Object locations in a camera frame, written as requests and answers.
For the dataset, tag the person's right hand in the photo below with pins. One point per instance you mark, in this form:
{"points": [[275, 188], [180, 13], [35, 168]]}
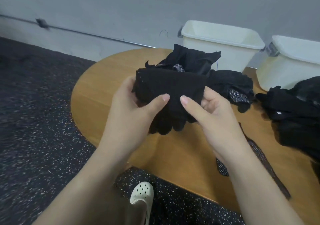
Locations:
{"points": [[220, 127]]}

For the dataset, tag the person's left hand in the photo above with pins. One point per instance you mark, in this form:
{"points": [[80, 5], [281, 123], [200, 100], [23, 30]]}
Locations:
{"points": [[125, 127]]}

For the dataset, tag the stack of black gloves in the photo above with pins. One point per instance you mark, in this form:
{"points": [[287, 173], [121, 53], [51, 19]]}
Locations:
{"points": [[155, 127]]}

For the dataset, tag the black dotted glove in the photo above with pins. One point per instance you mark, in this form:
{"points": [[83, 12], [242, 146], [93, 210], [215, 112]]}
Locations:
{"points": [[160, 78], [165, 88], [142, 95], [182, 121], [177, 125], [172, 116], [190, 88], [185, 78], [267, 165], [150, 98], [175, 93], [170, 126], [165, 121]]}

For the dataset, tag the pile of black gloves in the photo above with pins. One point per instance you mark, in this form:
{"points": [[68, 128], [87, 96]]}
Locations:
{"points": [[195, 57], [162, 128]]}

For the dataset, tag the white plastic bin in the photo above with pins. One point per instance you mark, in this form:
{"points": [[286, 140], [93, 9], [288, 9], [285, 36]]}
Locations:
{"points": [[225, 50], [280, 72]]}

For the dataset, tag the person's left forearm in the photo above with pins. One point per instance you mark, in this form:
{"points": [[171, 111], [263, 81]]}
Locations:
{"points": [[85, 192]]}

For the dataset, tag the person's right forearm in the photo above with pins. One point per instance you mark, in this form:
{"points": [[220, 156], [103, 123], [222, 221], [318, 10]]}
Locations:
{"points": [[260, 192]]}

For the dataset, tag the person's left white shoe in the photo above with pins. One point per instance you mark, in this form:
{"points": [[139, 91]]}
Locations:
{"points": [[142, 192]]}

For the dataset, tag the person's left leg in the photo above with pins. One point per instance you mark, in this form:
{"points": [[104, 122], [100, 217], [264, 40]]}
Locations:
{"points": [[134, 215]]}

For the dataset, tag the grey wall pipe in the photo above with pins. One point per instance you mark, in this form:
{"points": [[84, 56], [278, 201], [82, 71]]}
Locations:
{"points": [[90, 32]]}

